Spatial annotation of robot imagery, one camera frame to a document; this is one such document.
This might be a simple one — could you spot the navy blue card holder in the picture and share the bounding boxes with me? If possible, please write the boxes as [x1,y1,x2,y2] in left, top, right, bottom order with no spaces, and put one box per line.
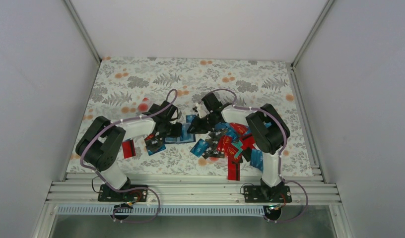
[165,115,196,144]

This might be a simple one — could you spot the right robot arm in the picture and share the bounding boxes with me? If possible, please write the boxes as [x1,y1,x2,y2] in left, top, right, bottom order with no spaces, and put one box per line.
[188,92,290,202]

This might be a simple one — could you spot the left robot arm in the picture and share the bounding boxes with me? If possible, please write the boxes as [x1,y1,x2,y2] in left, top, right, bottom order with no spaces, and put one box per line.
[75,101,182,201]

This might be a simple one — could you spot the black visa card left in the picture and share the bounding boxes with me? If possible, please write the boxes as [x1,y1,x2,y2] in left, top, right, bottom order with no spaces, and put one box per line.
[144,134,164,150]

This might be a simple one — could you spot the black card upper left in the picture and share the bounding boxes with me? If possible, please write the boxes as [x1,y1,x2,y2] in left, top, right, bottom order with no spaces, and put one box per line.
[148,104,160,114]

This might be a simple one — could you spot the blue card pile left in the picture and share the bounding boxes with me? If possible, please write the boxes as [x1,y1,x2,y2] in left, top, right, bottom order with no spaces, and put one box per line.
[190,139,210,157]

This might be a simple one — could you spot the blue card pile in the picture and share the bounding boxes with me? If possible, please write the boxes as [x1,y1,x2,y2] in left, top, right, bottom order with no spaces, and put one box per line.
[250,149,264,172]
[190,139,210,157]

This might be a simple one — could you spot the red vip card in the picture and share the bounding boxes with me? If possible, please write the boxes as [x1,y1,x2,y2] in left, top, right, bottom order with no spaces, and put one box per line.
[229,122,251,136]
[217,135,242,164]

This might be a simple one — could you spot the black visa card pile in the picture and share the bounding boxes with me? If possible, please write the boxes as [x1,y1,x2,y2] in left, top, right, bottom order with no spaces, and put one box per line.
[202,145,225,159]

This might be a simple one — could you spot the blue card under black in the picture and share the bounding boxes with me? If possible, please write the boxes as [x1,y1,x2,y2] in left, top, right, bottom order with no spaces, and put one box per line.
[147,145,166,156]

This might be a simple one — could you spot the red card left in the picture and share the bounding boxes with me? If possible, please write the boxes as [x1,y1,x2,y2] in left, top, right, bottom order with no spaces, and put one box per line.
[122,139,136,159]

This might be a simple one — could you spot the red card pile right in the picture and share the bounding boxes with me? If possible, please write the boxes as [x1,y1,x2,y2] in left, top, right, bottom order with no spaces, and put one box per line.
[239,134,255,150]

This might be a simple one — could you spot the red card pile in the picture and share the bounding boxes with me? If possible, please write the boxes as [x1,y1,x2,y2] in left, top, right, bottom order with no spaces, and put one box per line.
[239,134,255,150]
[227,161,240,181]

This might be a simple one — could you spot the red card pile bottom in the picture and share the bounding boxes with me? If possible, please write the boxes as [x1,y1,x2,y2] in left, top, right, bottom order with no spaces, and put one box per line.
[227,161,240,181]

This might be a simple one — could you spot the blue card pile centre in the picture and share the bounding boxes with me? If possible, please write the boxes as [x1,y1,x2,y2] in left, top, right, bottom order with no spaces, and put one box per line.
[250,149,264,172]

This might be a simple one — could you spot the floral patterned table mat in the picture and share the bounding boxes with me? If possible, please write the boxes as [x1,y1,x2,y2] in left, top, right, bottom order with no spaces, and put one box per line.
[67,57,313,179]

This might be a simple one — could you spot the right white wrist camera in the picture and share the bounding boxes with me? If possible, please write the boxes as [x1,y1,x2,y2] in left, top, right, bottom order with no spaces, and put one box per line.
[193,103,207,118]

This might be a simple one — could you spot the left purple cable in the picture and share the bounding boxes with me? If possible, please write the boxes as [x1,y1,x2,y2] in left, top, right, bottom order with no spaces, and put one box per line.
[79,88,179,225]

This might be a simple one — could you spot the purple cable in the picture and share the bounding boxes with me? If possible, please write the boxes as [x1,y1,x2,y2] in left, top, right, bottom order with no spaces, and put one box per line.
[202,88,309,225]
[79,88,179,225]

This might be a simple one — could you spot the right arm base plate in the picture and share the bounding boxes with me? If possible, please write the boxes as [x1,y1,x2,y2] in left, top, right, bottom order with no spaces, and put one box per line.
[242,184,292,203]

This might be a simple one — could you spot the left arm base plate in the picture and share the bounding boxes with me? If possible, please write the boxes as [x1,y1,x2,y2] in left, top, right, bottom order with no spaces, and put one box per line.
[97,184,148,202]

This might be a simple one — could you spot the aluminium rail frame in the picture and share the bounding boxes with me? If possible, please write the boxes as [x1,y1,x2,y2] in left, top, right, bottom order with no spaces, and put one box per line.
[46,173,341,205]

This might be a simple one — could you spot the blue slotted cable duct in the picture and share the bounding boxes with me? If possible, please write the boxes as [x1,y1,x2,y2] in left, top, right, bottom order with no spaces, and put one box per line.
[57,204,264,217]

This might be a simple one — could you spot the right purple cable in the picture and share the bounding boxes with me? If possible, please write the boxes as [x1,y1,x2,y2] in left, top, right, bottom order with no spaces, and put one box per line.
[202,88,309,225]

